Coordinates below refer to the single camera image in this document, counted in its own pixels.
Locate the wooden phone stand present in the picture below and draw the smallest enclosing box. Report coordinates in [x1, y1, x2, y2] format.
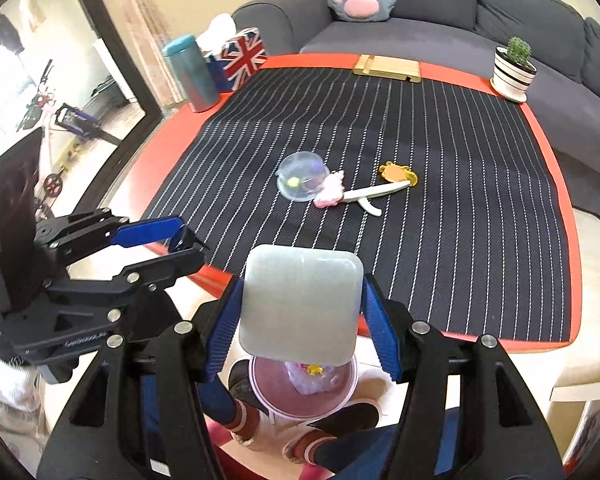
[352, 54, 422, 83]

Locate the pink translucent bin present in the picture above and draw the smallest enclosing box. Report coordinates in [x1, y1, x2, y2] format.
[248, 355, 358, 421]

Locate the black framed glass door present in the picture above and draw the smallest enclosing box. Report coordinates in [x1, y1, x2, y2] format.
[0, 0, 163, 201]

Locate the orange bear shaped toy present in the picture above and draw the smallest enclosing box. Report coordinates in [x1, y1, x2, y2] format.
[379, 161, 419, 187]

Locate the teal tumbler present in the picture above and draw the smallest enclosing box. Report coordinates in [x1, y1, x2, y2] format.
[161, 35, 220, 113]

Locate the light blue square case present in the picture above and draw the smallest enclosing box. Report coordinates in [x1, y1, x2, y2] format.
[239, 245, 365, 367]

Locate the clear dome capsule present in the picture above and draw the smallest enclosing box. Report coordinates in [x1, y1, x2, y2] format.
[277, 151, 331, 203]

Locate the flag print tissue box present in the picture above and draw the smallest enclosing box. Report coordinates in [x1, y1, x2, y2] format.
[205, 26, 268, 93]

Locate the crumpled purple plastic wrap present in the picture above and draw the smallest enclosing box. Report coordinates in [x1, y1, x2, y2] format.
[286, 360, 340, 396]

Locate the potted cactus in striped pot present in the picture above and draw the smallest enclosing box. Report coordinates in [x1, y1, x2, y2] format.
[490, 36, 538, 104]

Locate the dark grey sofa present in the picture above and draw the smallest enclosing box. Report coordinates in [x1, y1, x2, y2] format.
[232, 0, 600, 231]

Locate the white tissue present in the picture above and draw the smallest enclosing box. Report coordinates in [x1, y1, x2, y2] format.
[197, 12, 237, 58]

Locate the white tool with pink bunny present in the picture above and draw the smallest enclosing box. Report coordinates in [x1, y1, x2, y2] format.
[314, 171, 411, 217]

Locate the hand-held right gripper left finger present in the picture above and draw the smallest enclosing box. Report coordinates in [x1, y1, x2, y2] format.
[37, 275, 246, 480]

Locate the small bicycle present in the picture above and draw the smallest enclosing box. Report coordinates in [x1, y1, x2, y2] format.
[30, 60, 123, 201]

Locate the black striped table mat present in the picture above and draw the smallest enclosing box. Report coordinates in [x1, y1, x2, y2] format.
[145, 67, 573, 343]

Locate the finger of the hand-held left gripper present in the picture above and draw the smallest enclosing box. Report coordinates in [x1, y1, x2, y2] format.
[45, 251, 206, 302]
[35, 210, 209, 267]

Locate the beige curtain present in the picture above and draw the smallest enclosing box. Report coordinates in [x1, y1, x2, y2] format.
[110, 0, 181, 108]

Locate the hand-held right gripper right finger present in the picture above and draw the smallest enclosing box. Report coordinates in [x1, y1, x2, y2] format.
[361, 275, 566, 480]

